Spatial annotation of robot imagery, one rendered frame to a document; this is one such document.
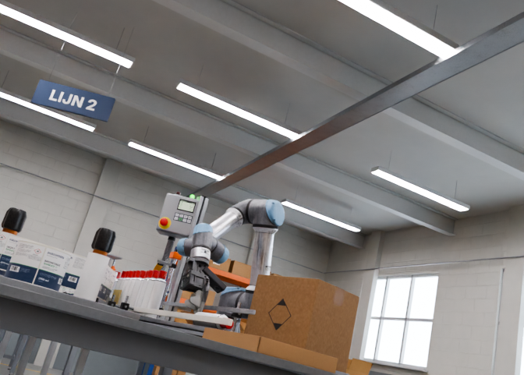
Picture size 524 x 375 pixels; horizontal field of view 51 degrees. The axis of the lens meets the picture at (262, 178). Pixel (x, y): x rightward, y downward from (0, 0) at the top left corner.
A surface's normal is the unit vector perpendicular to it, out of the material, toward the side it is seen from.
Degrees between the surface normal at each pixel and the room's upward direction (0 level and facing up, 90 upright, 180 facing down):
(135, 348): 90
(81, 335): 90
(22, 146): 90
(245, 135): 90
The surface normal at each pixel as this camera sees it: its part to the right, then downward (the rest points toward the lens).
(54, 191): 0.43, -0.20
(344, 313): 0.69, -0.07
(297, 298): -0.68, -0.39
